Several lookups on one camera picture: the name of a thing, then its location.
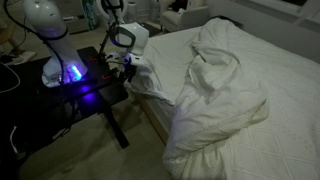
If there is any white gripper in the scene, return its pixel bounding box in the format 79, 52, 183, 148
106, 51, 147, 82

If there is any white bed sheet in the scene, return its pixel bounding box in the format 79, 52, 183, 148
128, 27, 201, 105

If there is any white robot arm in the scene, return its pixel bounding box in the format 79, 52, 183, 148
22, 0, 149, 88

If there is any black table clamp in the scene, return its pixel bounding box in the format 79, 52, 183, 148
90, 53, 118, 81

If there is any white round appliance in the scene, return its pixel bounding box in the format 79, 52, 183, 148
96, 0, 128, 30

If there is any white armchair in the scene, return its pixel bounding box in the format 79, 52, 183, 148
160, 0, 209, 32

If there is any white duvet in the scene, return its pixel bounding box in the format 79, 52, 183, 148
163, 18, 269, 180

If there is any black robot table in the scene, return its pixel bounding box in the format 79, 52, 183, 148
0, 47, 129, 154

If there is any white quilted mattress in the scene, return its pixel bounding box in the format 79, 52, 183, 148
139, 23, 320, 180

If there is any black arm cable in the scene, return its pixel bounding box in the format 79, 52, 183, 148
96, 0, 134, 81

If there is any wooden bed frame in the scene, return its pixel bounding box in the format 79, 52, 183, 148
135, 93, 169, 144

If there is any white cable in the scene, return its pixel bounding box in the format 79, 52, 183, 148
0, 61, 22, 95

